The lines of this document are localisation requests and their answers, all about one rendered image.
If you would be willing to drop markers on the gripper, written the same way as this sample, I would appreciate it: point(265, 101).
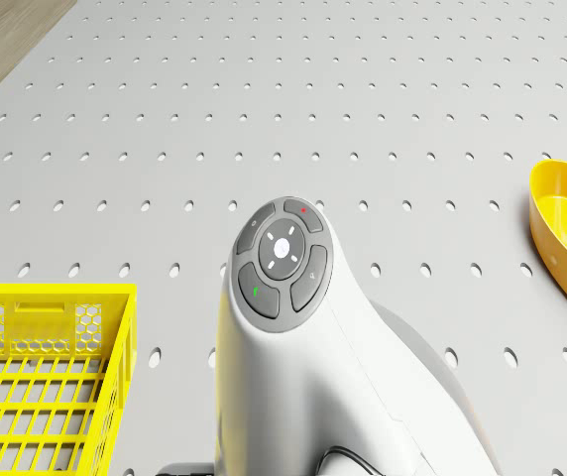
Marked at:
point(189, 469)

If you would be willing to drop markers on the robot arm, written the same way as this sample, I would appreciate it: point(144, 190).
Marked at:
point(313, 377)

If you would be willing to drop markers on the yellow basket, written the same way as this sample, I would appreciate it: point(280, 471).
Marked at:
point(110, 347)

